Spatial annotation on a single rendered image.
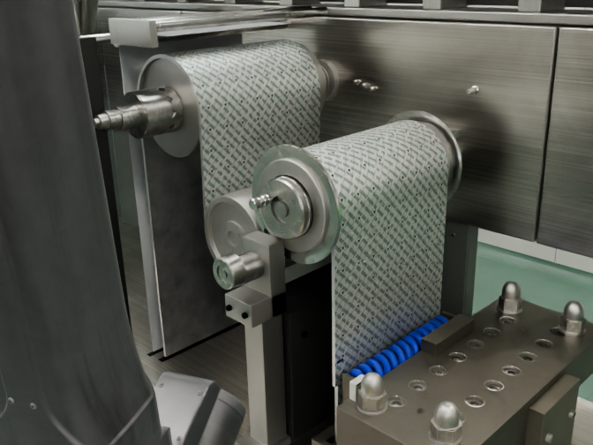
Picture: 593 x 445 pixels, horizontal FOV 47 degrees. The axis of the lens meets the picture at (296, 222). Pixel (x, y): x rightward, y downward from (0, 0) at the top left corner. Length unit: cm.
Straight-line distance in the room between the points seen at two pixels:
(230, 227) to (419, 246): 26
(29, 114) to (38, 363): 10
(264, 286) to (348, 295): 10
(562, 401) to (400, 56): 55
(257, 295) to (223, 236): 13
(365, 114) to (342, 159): 34
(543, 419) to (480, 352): 13
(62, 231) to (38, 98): 5
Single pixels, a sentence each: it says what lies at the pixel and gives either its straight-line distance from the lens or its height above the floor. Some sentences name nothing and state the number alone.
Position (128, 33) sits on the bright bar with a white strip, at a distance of 98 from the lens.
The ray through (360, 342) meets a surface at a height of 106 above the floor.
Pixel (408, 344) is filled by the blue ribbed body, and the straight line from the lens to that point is 94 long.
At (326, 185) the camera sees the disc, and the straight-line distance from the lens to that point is 77.
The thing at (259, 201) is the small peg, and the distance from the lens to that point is 80.
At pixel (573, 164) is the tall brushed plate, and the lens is 98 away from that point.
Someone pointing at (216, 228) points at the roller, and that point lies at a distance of 96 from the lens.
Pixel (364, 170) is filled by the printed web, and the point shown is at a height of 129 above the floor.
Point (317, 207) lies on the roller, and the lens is 78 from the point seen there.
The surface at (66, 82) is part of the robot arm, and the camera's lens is 28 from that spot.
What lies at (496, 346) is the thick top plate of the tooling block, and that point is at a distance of 98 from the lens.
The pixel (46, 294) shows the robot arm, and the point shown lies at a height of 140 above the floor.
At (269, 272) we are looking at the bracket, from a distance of 84.
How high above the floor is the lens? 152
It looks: 21 degrees down
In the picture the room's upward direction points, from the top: 1 degrees counter-clockwise
